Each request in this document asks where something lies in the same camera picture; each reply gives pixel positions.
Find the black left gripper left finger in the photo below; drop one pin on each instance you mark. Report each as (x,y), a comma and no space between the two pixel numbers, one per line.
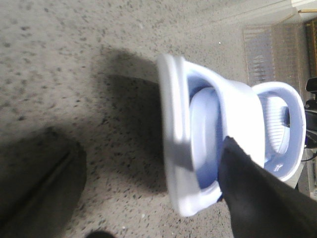
(42,177)

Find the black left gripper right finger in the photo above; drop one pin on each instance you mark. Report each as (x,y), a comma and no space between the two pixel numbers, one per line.
(260,205)

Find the light blue slipper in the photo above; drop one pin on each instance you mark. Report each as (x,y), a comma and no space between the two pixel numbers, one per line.
(200,108)
(285,128)

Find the wooden slatted rack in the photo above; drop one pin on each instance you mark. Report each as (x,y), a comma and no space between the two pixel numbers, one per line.
(311,35)

